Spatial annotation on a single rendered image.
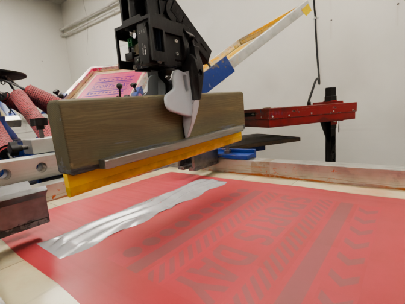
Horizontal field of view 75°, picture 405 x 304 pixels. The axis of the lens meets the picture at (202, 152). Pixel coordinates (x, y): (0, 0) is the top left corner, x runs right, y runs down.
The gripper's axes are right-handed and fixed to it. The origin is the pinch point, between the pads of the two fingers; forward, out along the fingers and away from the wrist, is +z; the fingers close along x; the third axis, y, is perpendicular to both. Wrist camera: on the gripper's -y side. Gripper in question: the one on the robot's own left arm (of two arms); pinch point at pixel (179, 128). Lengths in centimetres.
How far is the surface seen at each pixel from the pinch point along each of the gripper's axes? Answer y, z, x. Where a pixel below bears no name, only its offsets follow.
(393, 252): -2.1, 13.5, 26.8
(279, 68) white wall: -200, -36, -63
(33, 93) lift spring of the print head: -11, -14, -83
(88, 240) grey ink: 14.0, 13.2, -4.5
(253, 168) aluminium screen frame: -25.6, 11.8, -1.2
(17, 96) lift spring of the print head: -5, -12, -79
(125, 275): 15.6, 13.6, 5.5
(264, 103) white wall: -200, -7, -78
